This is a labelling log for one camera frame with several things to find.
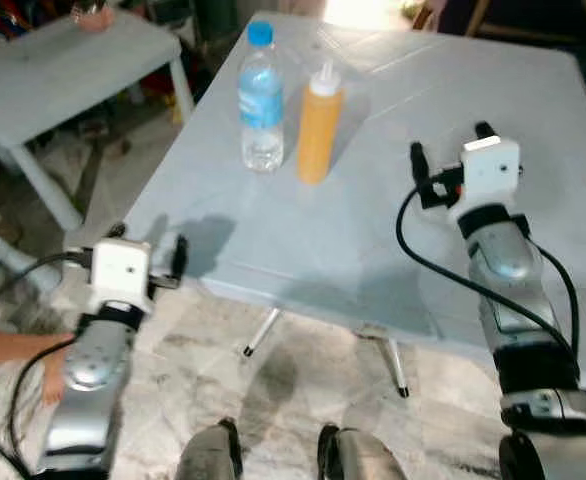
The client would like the large white plastic table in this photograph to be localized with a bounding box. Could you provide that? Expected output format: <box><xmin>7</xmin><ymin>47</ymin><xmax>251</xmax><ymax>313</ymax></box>
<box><xmin>123</xmin><ymin>10</ymin><xmax>586</xmax><ymax>399</ymax></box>

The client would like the orange sauce squeeze bottle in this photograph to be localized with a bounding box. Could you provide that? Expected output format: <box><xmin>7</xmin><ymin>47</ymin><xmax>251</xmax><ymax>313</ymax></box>
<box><xmin>295</xmin><ymin>60</ymin><xmax>345</xmax><ymax>185</ymax></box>

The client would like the dark wooden chair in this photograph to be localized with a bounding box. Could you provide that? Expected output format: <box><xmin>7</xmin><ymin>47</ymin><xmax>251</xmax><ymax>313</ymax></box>
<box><xmin>413</xmin><ymin>0</ymin><xmax>586</xmax><ymax>47</ymax></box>

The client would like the small white plastic table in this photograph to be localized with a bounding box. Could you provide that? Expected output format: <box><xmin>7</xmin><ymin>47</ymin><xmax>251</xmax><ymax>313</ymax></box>
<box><xmin>0</xmin><ymin>10</ymin><xmax>196</xmax><ymax>233</ymax></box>

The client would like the blue-capped clear water bottle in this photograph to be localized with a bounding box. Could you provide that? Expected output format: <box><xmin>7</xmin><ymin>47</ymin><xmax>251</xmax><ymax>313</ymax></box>
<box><xmin>238</xmin><ymin>20</ymin><xmax>286</xmax><ymax>174</ymax></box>

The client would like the grey robot left leg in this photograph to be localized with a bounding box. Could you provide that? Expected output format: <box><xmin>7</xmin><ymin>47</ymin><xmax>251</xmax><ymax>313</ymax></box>
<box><xmin>176</xmin><ymin>417</ymin><xmax>245</xmax><ymax>480</ymax></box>

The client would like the grey robot leg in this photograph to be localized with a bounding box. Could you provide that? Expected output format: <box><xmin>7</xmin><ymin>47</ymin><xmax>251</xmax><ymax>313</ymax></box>
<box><xmin>176</xmin><ymin>417</ymin><xmax>245</xmax><ymax>480</ymax></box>
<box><xmin>317</xmin><ymin>424</ymin><xmax>410</xmax><ymax>480</ymax></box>

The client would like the small pink glass object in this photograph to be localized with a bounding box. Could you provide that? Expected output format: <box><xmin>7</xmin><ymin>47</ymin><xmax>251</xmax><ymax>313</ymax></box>
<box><xmin>72</xmin><ymin>0</ymin><xmax>115</xmax><ymax>33</ymax></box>

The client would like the grey robot right leg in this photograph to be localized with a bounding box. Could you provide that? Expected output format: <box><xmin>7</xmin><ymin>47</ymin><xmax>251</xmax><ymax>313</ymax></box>
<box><xmin>317</xmin><ymin>424</ymin><xmax>410</xmax><ymax>480</ymax></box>

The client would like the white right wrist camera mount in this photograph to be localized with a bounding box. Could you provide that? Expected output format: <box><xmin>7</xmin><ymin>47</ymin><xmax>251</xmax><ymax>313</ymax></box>
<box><xmin>459</xmin><ymin>135</ymin><xmax>523</xmax><ymax>217</ymax></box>

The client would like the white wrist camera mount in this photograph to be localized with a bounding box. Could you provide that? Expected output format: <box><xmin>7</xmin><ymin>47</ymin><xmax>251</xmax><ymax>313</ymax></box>
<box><xmin>87</xmin><ymin>238</ymin><xmax>155</xmax><ymax>313</ymax></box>
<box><xmin>459</xmin><ymin>135</ymin><xmax>523</xmax><ymax>217</ymax></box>

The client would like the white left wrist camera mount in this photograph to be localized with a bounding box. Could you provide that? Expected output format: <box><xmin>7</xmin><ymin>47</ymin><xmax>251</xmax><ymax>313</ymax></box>
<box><xmin>87</xmin><ymin>238</ymin><xmax>155</xmax><ymax>313</ymax></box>

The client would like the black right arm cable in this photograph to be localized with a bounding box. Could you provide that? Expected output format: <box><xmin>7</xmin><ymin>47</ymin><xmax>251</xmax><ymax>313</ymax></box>
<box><xmin>394</xmin><ymin>183</ymin><xmax>582</xmax><ymax>365</ymax></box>

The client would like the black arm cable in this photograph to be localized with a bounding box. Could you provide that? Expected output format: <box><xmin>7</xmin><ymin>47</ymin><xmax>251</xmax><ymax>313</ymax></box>
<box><xmin>0</xmin><ymin>250</ymin><xmax>86</xmax><ymax>480</ymax></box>
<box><xmin>394</xmin><ymin>183</ymin><xmax>582</xmax><ymax>365</ymax></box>

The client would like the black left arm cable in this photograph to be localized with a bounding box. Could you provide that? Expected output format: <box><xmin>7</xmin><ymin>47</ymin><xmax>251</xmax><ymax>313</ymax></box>
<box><xmin>0</xmin><ymin>250</ymin><xmax>86</xmax><ymax>480</ymax></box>

